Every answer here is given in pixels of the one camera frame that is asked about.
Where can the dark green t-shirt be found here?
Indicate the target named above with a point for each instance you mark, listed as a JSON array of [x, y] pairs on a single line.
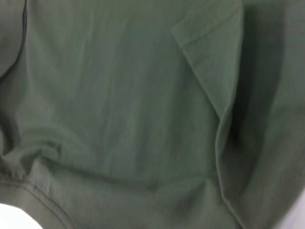
[[143, 107]]

